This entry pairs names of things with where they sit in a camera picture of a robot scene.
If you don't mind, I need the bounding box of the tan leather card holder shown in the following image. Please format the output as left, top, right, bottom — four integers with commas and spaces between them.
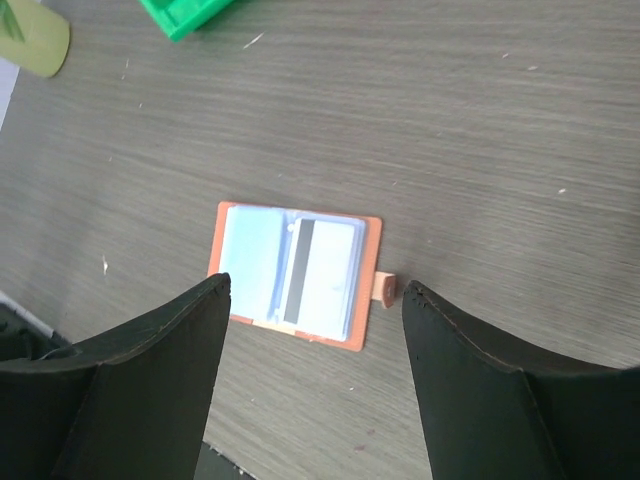
208, 201, 396, 352

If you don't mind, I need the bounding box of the green storage bin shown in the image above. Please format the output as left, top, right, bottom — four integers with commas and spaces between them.
139, 0, 233, 42

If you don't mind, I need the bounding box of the white card with black stripe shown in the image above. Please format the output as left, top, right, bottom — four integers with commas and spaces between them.
280, 215, 365, 341

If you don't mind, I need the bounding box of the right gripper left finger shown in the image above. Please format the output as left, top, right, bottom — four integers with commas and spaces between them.
1, 274, 231, 479

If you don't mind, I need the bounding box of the green liquid squeeze bottle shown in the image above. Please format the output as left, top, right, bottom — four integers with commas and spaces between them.
1, 0, 71, 78

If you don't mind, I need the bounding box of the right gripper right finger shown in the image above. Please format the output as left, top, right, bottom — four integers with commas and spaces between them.
402, 281, 639, 479

